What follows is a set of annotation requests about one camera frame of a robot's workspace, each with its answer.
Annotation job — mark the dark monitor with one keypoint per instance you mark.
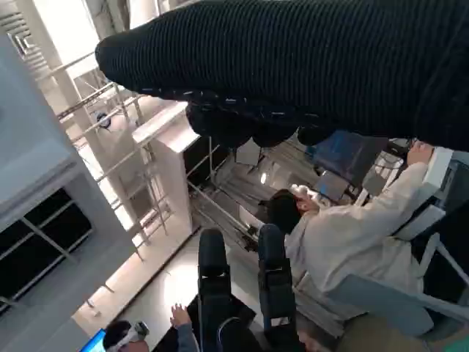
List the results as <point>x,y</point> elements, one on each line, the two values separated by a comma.
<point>348,154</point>

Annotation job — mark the seated person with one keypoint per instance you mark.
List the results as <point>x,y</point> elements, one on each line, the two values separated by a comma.
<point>348,249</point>

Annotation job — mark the black knitted gloved right hand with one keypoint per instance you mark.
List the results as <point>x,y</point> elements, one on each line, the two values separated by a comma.
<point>293,66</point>

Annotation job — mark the bare black left hand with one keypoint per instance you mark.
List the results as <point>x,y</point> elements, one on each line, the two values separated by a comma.
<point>275,286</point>

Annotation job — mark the green cutting mat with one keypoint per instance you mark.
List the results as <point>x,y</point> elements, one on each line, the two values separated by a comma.
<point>454,347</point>

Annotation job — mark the tall white shelf cabinet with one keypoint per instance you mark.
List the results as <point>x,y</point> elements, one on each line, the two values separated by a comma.
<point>172,176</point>

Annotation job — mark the laptop with blue screen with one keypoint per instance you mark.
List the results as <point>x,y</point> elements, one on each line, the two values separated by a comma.
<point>93,342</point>

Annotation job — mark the white headset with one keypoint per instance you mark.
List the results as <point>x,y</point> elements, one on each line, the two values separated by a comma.
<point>139,328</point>

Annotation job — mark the person wearing headset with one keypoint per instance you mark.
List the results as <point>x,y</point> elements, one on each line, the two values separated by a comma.
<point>183,337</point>

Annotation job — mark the grey chair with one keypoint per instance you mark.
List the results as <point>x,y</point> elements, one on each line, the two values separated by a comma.
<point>384,300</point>

